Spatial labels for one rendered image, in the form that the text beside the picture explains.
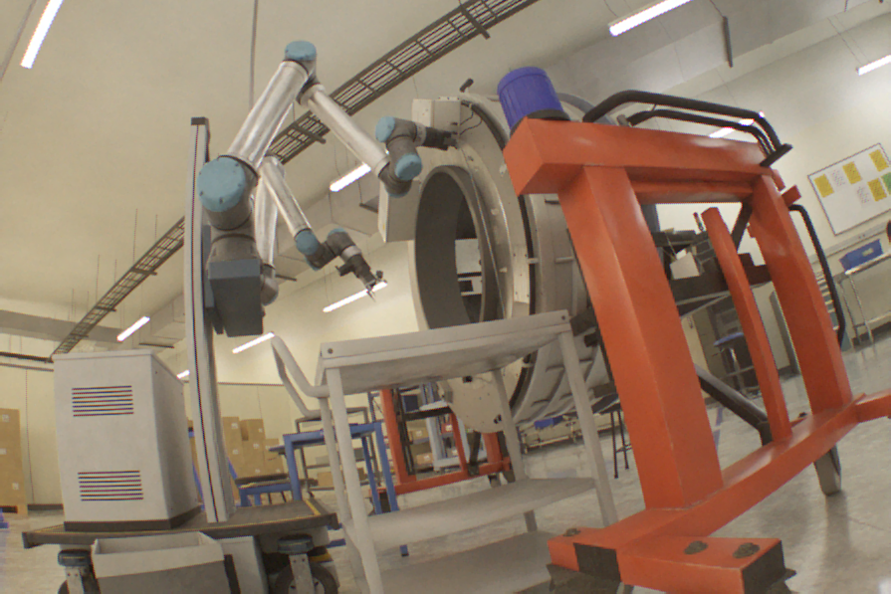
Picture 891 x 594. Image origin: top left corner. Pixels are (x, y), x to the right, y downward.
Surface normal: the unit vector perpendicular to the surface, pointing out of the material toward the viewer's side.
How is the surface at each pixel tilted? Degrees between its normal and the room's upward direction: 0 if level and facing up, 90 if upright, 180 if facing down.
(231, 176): 95
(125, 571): 90
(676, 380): 90
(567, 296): 121
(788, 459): 90
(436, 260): 115
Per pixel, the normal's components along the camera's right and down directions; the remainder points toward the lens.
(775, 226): -0.94, 0.08
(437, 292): 0.29, -0.36
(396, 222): 0.33, 0.51
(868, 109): -0.54, -0.19
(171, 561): 0.61, -0.40
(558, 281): 0.35, 0.09
